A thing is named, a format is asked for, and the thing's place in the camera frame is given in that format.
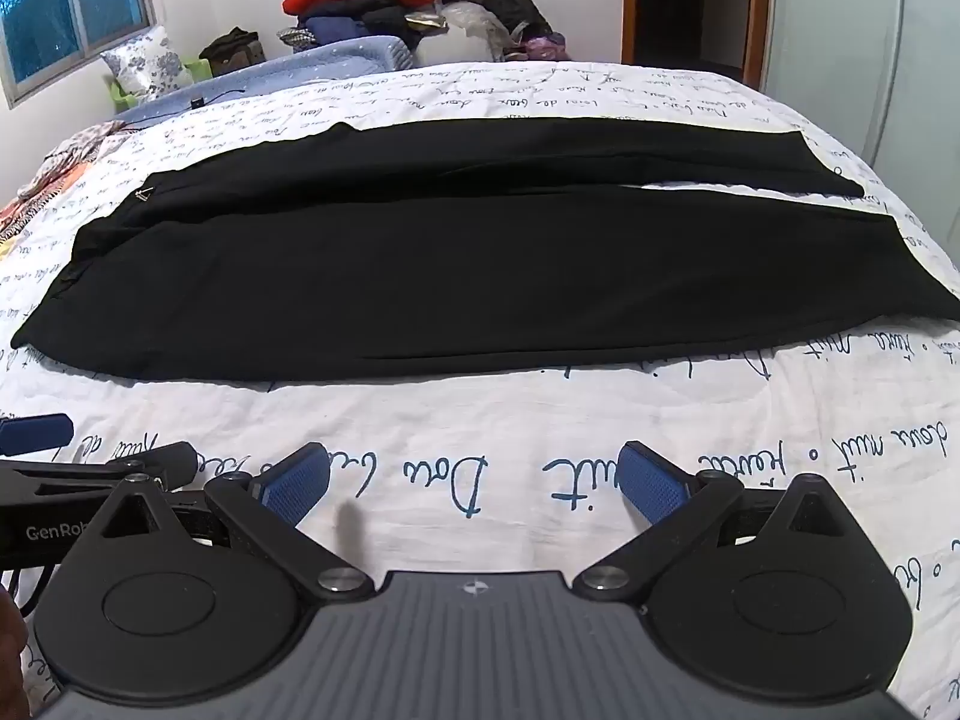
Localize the white bedspread with blue writing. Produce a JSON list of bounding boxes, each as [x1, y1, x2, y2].
[[2, 62, 958, 718]]

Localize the black backpack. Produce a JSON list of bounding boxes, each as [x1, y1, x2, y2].
[[482, 0, 569, 62]]

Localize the colourful patterned cloth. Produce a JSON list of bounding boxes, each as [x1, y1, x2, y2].
[[2, 119, 130, 249]]

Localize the wooden door frame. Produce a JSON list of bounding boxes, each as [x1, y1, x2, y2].
[[622, 0, 773, 88]]

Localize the window with blue glass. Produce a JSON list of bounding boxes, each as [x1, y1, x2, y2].
[[2, 0, 155, 106]]

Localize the dark bag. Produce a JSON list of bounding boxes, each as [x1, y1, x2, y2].
[[199, 28, 265, 76]]

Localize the white floral pillow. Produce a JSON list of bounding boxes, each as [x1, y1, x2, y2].
[[101, 26, 190, 94]]

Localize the black pants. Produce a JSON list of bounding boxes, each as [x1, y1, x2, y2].
[[13, 119, 958, 383]]

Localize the white wardrobe door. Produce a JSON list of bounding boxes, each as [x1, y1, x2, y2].
[[763, 0, 958, 255]]

